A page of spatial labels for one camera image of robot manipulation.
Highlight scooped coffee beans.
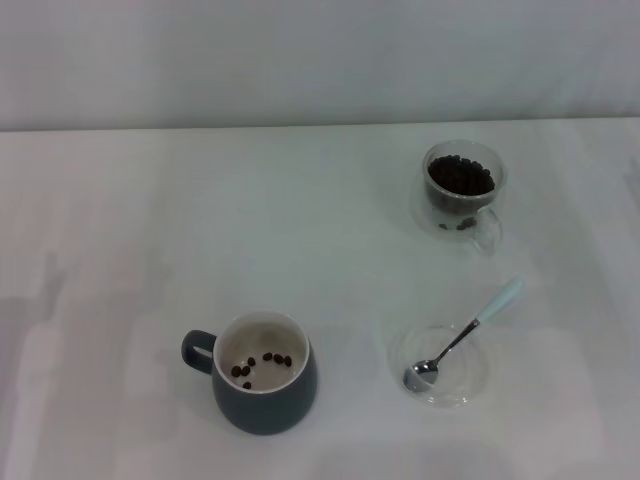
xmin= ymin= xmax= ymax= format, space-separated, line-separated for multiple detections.
xmin=230 ymin=352 xmax=294 ymax=390

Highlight blue-handled metal spoon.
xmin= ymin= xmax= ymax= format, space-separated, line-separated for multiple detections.
xmin=402 ymin=277 xmax=524 ymax=392

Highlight coffee bean pile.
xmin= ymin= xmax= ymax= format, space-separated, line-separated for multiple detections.
xmin=427 ymin=154 xmax=498 ymax=232

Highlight dark grey ceramic mug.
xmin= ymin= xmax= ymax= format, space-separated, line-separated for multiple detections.
xmin=180 ymin=310 xmax=319 ymax=436

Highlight clear glass saucer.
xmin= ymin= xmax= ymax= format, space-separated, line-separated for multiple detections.
xmin=389 ymin=323 xmax=494 ymax=409

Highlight clear double-wall glass cup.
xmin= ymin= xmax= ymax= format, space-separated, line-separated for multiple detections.
xmin=410 ymin=140 xmax=509 ymax=257

